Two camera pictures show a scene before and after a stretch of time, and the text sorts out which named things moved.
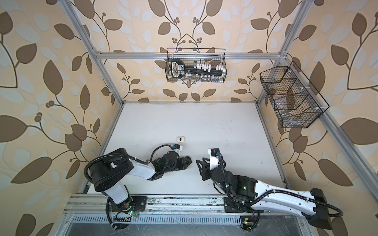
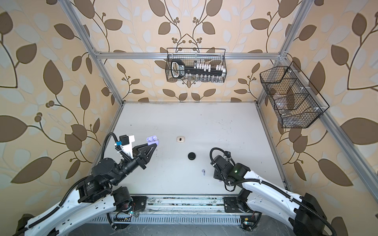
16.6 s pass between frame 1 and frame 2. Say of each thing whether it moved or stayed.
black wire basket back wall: stayed
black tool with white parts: stayed
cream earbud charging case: stayed
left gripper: moved
